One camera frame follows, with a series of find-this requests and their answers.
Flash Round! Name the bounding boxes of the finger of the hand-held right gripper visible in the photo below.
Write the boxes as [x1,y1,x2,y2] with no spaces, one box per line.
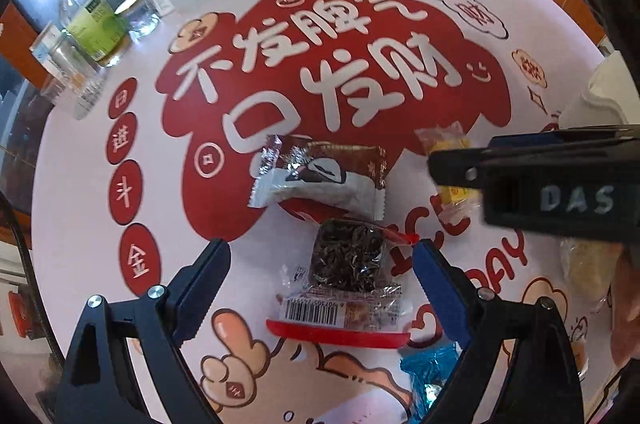
[487,125,640,149]
[428,147,489,193]

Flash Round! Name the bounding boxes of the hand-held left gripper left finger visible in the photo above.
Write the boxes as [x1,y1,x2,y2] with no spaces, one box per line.
[52,238,232,424]

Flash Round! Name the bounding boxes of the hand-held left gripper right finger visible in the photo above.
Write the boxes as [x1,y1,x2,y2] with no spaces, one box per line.
[412,238,587,424]

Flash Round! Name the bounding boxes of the yellow stick snack packet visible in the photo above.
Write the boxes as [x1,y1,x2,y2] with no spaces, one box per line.
[414,122,484,231]

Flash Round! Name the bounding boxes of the white plastic bin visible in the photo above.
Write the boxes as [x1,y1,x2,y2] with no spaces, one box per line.
[557,52,640,131]

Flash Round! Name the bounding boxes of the clear dark snack packet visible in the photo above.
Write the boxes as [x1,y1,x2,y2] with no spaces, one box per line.
[264,217,417,350]

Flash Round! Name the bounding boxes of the person's right forearm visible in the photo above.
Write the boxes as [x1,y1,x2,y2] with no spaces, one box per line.
[607,248,640,371]

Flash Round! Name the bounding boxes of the yellow cracker packet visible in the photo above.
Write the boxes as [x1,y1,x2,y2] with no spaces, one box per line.
[559,238,624,315]

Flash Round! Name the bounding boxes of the blue wrapped candy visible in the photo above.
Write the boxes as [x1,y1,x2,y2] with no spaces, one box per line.
[399,343,462,424]

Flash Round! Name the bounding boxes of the brown and white pie packet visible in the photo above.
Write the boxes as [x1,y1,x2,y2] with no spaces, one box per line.
[248,133,390,221]

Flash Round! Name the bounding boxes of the red container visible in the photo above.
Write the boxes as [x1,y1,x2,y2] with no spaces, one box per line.
[8,290,29,338]

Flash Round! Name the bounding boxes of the clear glass cup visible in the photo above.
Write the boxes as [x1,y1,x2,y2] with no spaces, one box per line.
[39,63,109,121]

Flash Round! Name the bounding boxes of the wooden framed glass door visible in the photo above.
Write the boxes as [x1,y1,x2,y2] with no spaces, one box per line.
[0,4,57,215]

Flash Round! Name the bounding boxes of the metal can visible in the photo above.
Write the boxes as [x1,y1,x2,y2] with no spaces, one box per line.
[47,33,101,80]

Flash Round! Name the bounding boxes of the small glass jar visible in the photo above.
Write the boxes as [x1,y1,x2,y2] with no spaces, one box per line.
[113,0,161,40]

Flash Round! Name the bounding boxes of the green label water bottle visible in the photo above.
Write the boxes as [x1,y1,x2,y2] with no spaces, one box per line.
[52,0,132,69]

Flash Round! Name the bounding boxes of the small white box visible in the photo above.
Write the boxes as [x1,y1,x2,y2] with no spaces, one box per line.
[28,22,66,75]

